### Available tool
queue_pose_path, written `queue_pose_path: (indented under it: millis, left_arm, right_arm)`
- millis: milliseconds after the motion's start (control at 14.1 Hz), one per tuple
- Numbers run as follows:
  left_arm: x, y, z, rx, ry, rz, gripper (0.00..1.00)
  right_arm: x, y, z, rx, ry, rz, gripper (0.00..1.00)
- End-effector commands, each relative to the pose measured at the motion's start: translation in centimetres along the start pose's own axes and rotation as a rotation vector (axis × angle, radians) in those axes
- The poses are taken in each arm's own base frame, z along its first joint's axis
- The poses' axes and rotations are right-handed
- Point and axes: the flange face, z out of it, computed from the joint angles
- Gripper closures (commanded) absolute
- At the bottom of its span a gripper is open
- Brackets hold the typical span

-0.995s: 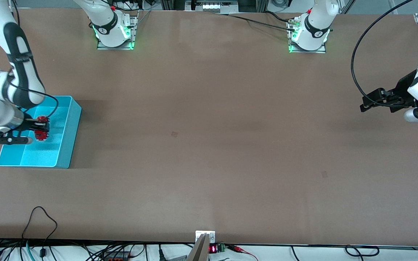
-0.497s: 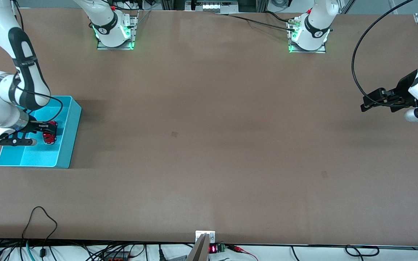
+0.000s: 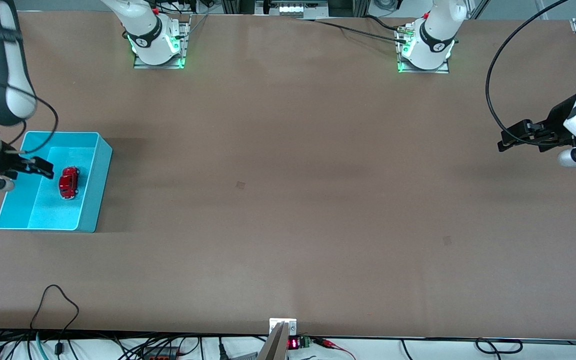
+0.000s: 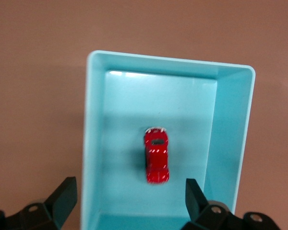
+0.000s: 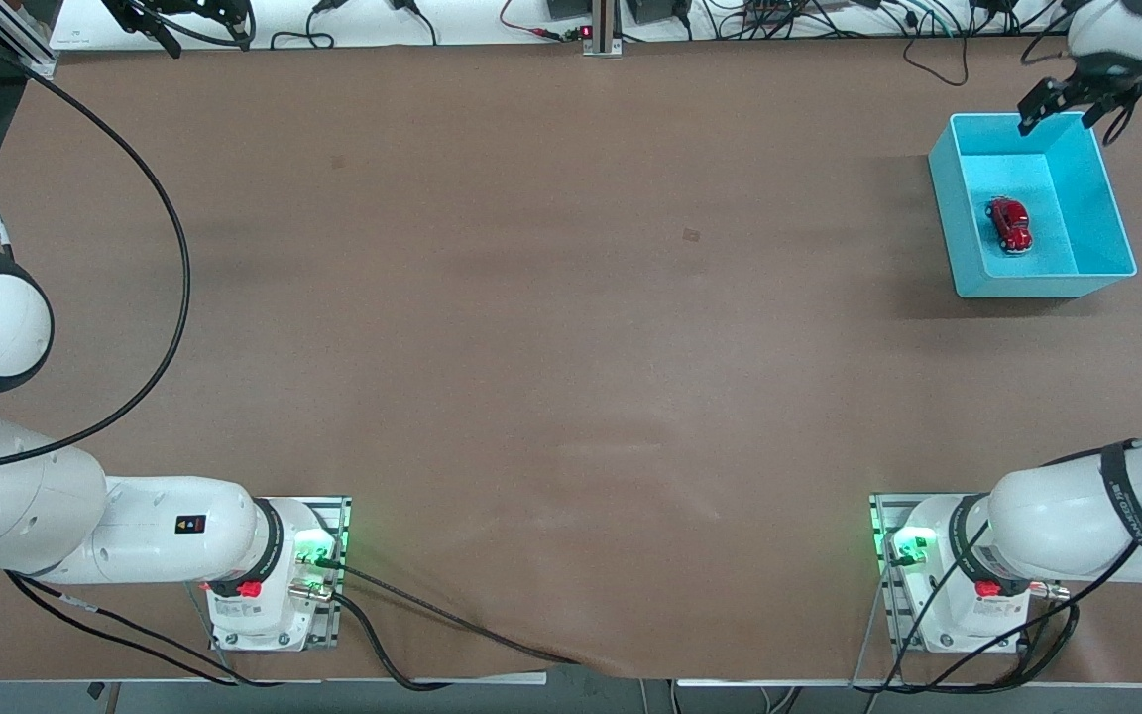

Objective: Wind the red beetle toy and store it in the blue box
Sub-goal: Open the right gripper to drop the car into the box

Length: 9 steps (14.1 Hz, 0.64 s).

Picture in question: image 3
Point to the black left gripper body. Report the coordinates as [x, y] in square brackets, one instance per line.
[556, 122]

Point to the red beetle toy car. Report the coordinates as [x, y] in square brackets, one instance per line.
[69, 182]

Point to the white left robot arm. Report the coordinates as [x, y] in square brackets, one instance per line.
[433, 35]

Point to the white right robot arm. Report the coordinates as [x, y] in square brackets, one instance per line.
[148, 35]

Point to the blue plastic box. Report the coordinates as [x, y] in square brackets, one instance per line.
[93, 190]

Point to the black orange power strip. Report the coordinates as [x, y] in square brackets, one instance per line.
[160, 352]

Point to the lit white equipment panel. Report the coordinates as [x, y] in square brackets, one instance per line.
[293, 7]

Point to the small red digit display module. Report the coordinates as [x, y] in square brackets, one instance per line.
[298, 343]

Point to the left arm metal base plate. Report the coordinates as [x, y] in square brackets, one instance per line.
[440, 69]

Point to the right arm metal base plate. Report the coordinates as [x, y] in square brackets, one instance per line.
[184, 45]

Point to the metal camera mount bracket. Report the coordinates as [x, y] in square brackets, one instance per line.
[280, 340]

